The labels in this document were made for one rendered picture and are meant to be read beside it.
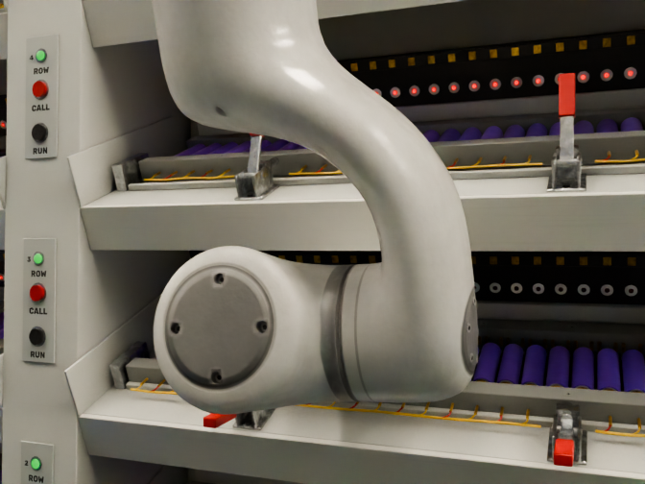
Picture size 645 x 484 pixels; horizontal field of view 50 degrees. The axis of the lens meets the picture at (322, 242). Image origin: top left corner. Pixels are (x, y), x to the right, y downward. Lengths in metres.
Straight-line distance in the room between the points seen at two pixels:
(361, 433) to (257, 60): 0.36
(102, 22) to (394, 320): 0.49
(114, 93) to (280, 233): 0.26
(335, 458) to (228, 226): 0.22
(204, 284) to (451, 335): 0.12
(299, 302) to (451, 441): 0.28
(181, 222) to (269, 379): 0.34
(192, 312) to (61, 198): 0.40
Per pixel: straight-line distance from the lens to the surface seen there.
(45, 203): 0.74
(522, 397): 0.60
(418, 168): 0.34
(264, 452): 0.64
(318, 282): 0.37
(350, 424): 0.62
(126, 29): 0.73
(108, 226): 0.70
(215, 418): 0.58
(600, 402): 0.60
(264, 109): 0.35
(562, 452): 0.51
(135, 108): 0.80
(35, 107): 0.76
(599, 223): 0.55
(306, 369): 0.35
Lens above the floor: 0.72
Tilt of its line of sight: 1 degrees up
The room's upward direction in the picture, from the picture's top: straight up
